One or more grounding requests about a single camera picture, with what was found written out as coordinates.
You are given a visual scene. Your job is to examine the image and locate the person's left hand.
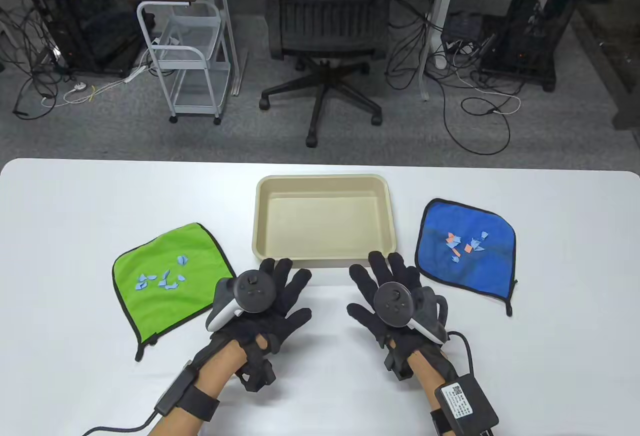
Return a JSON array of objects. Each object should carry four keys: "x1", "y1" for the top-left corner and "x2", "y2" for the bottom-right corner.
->
[{"x1": 206, "y1": 257, "x2": 313, "y2": 358}]

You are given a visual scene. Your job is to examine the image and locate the person's right hand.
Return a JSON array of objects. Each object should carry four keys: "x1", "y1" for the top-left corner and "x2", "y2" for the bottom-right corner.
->
[{"x1": 348, "y1": 251, "x2": 449, "y2": 359}]

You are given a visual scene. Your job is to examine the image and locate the person's left forearm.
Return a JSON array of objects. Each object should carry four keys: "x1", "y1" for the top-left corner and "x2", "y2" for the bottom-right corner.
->
[{"x1": 148, "y1": 340, "x2": 249, "y2": 436}]

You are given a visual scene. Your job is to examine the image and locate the person's right forearm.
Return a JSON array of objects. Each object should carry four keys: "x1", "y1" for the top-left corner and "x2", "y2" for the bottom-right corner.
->
[{"x1": 409, "y1": 351, "x2": 483, "y2": 436}]

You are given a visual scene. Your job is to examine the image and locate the slim black forearm sensor box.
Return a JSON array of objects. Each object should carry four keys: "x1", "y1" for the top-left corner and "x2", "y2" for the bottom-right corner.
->
[{"x1": 153, "y1": 368, "x2": 199, "y2": 417}]

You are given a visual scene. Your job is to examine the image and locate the grey white glove-mounted controller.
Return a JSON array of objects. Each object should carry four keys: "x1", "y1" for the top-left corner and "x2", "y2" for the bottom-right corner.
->
[
  {"x1": 205, "y1": 270, "x2": 277, "y2": 333},
  {"x1": 373, "y1": 282, "x2": 449, "y2": 346}
]

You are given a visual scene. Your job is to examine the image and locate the blue cloth with black edge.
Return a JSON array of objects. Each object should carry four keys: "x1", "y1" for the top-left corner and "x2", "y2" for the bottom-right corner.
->
[{"x1": 414, "y1": 198, "x2": 518, "y2": 318}]

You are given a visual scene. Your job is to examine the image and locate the blue and orange paper scraps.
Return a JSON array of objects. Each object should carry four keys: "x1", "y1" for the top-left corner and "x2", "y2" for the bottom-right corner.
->
[{"x1": 444, "y1": 229, "x2": 490, "y2": 262}]

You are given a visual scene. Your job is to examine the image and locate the beige rectangular tray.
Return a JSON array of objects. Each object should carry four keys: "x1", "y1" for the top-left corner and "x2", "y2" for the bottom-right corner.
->
[{"x1": 251, "y1": 173, "x2": 399, "y2": 268}]

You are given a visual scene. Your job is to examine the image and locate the group of blue paper scraps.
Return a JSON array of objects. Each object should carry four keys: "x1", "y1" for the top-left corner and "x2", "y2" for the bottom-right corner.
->
[{"x1": 135, "y1": 254, "x2": 190, "y2": 292}]

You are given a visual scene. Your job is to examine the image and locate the green cloth with black edge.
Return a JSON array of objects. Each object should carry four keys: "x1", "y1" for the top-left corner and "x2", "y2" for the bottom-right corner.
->
[{"x1": 111, "y1": 222, "x2": 237, "y2": 362}]

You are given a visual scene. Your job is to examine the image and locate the black box with white label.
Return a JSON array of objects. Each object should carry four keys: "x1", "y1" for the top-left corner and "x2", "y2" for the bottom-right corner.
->
[{"x1": 433, "y1": 373, "x2": 500, "y2": 436}]

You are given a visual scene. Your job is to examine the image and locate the white rolling cart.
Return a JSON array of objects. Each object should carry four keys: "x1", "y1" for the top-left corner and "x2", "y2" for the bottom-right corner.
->
[{"x1": 136, "y1": 0, "x2": 232, "y2": 126}]

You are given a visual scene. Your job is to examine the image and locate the white power strip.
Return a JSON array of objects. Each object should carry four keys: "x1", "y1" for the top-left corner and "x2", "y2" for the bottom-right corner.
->
[{"x1": 121, "y1": 62, "x2": 152, "y2": 83}]

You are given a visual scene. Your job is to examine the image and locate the black office chair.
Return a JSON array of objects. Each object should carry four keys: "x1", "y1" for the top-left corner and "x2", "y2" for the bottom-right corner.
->
[{"x1": 257, "y1": 0, "x2": 401, "y2": 149}]

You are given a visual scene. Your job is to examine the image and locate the white desk leg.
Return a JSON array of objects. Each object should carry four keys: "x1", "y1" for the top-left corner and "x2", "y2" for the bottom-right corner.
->
[
  {"x1": 416, "y1": 0, "x2": 464, "y2": 102},
  {"x1": 208, "y1": 0, "x2": 249, "y2": 98}
]

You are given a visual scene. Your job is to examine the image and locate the black computer tower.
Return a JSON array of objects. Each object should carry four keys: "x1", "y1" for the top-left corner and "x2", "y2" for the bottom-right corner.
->
[
  {"x1": 476, "y1": 0, "x2": 582, "y2": 93},
  {"x1": 18, "y1": 0, "x2": 147, "y2": 76}
]

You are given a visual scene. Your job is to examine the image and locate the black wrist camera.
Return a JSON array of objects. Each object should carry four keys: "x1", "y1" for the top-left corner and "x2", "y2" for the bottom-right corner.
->
[
  {"x1": 383, "y1": 340, "x2": 417, "y2": 382},
  {"x1": 234, "y1": 348, "x2": 277, "y2": 392}
]

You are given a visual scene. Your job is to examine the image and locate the black glove cable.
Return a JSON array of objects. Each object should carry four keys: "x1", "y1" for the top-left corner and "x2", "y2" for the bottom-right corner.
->
[{"x1": 446, "y1": 330, "x2": 475, "y2": 380}]

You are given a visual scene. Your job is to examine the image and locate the black forearm strap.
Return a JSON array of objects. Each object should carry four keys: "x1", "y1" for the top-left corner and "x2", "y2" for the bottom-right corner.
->
[
  {"x1": 172, "y1": 385, "x2": 221, "y2": 423},
  {"x1": 429, "y1": 408, "x2": 453, "y2": 436}
]

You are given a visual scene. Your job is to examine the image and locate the tangle of black floor cables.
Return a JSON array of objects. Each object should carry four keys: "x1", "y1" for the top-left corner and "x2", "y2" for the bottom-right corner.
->
[
  {"x1": 384, "y1": 0, "x2": 525, "y2": 157},
  {"x1": 0, "y1": 3, "x2": 151, "y2": 121}
]

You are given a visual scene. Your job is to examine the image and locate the black braided sensor cable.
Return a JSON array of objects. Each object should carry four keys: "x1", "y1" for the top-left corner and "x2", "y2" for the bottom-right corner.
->
[{"x1": 80, "y1": 405, "x2": 167, "y2": 436}]

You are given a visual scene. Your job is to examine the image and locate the white floor cable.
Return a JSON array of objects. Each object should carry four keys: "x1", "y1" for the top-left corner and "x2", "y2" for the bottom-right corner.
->
[{"x1": 456, "y1": 67, "x2": 522, "y2": 117}]

